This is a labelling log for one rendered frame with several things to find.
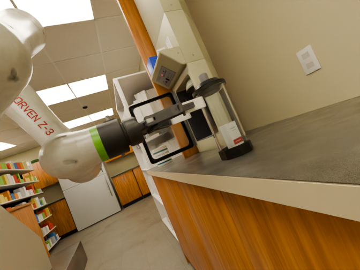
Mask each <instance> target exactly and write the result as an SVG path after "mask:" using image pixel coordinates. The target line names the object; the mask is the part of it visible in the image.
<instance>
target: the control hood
mask: <svg viewBox="0 0 360 270"><path fill-rule="evenodd" d="M185 65H186V61H185V59H184V56H183V54H182V52H181V50H180V47H174V48H169V49H165V50H160V51H159V54H158V56H157V60H156V63H155V67H154V71H153V74H152V77H151V81H152V82H154V83H156V84H158V85H160V86H163V87H165V88H167V89H172V87H173V85H174V83H175V82H176V80H177V78H178V77H179V75H180V73H181V71H182V70H183V68H184V67H185ZM161 66H164V67H165V68H168V69H170V70H172V71H174V72H175V75H174V77H173V79H172V81H171V83H170V85H169V87H167V86H165V85H163V84H161V83H159V82H157V81H156V80H157V78H158V75H159V72H160V69H161Z"/></svg>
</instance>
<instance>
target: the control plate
mask: <svg viewBox="0 0 360 270"><path fill-rule="evenodd" d="M163 71H164V72H163ZM170 73H171V74H170ZM169 75H170V76H169ZM174 75H175V72H174V71H172V70H170V69H168V68H166V67H164V66H161V69H160V72H159V75H158V77H157V80H156V81H157V82H159V83H161V84H163V85H165V86H167V87H169V85H170V83H171V81H172V79H173V77H174ZM168 77H169V78H168ZM166 78H167V79H169V81H168V80H166ZM166 81H167V83H166Z"/></svg>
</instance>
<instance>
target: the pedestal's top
mask: <svg viewBox="0 0 360 270"><path fill-rule="evenodd" d="M48 258H49V260H50V263H51V266H52V268H51V270H85V267H86V264H87V260H88V259H87V256H86V253H85V250H84V248H83V245H82V243H81V241H78V242H76V243H74V244H72V245H70V246H68V247H67V248H65V249H63V250H61V251H59V252H57V253H55V254H53V255H52V256H50V257H48Z"/></svg>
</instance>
